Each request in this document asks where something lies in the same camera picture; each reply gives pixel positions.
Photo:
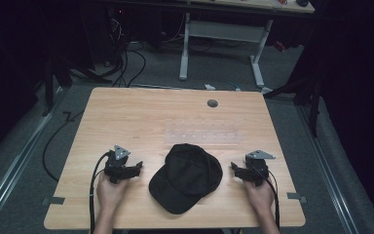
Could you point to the black computer mouse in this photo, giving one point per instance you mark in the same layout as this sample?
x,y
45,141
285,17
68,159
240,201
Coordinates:
x,y
302,2

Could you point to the red object under desk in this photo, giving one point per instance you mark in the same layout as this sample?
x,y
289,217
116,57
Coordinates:
x,y
280,46

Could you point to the black baseball cap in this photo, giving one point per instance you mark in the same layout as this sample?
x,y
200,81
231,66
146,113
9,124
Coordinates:
x,y
185,178

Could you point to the small white plug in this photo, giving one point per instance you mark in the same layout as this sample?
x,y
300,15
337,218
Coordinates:
x,y
209,87

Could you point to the grey tape piece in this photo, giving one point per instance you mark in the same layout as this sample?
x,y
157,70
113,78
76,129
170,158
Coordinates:
x,y
296,196

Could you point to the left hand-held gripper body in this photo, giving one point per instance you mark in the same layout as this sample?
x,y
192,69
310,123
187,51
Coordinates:
x,y
116,164

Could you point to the black tripod stand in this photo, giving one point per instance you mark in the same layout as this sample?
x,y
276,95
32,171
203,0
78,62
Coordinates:
x,y
313,97

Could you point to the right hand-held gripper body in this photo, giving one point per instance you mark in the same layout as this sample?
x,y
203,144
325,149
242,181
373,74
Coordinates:
x,y
257,169

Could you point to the person's right hand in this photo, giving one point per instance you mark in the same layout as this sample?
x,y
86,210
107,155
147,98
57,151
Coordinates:
x,y
260,196

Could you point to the white-legged wooden desk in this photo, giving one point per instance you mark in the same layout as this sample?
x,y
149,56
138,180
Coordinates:
x,y
222,31

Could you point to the clear plastic strip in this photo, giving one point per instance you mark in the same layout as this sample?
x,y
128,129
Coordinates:
x,y
203,131

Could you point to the metal floor rail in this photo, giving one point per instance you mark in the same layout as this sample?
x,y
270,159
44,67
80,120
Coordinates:
x,y
9,169
329,169

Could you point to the black metal stand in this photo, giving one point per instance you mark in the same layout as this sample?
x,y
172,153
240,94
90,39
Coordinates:
x,y
49,87

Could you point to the person's left hand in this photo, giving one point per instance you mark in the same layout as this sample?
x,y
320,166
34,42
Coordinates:
x,y
110,193

